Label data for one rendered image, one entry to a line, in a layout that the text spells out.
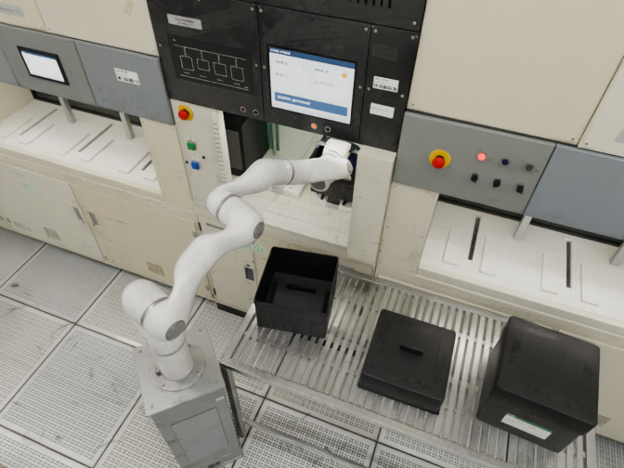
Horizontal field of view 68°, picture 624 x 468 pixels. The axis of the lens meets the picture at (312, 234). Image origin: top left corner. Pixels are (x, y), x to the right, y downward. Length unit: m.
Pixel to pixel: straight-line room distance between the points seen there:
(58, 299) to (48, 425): 0.78
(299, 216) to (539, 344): 1.07
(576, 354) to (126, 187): 2.00
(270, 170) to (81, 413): 1.74
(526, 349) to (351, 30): 1.12
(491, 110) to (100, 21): 1.34
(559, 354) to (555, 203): 0.48
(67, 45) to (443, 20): 1.37
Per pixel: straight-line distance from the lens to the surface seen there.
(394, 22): 1.41
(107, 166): 2.57
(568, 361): 1.72
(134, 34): 1.86
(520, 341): 1.70
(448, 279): 1.97
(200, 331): 1.90
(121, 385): 2.75
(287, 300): 1.92
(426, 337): 1.78
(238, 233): 1.44
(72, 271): 3.32
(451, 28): 1.39
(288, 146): 2.49
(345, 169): 1.73
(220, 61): 1.68
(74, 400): 2.81
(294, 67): 1.56
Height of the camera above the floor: 2.35
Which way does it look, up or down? 47 degrees down
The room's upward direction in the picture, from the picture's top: 2 degrees clockwise
